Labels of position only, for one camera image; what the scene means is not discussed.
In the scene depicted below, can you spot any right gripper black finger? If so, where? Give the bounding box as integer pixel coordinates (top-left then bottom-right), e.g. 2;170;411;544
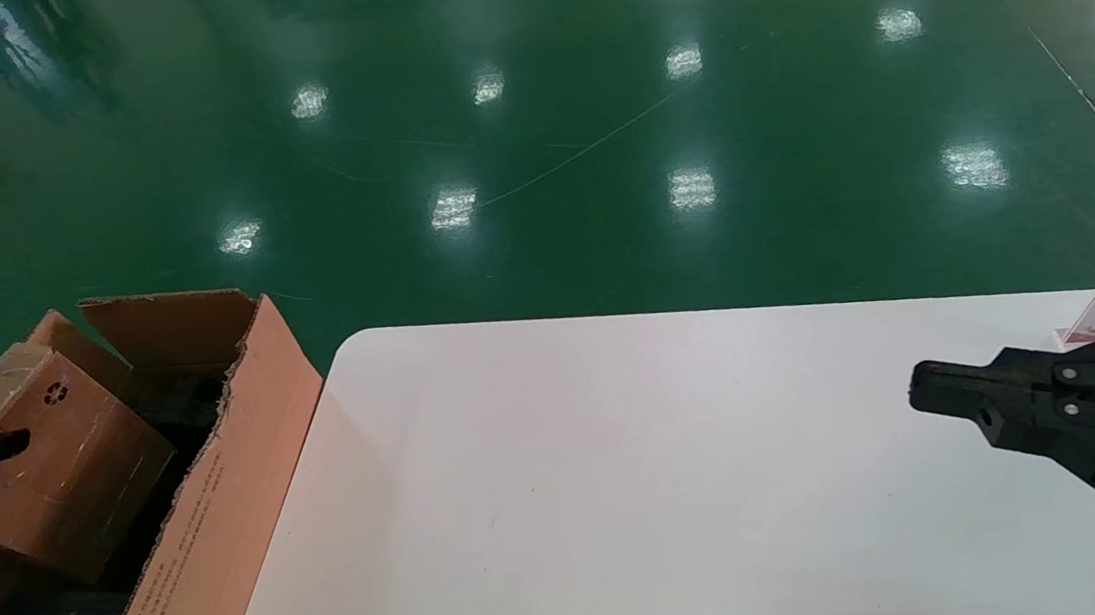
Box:
910;383;1095;593
904;317;1095;444

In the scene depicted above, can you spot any small brown cardboard box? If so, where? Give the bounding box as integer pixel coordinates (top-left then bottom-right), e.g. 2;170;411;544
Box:
0;329;189;594

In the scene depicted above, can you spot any big open cardboard box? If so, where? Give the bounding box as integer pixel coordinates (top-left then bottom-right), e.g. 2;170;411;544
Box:
0;276;347;615

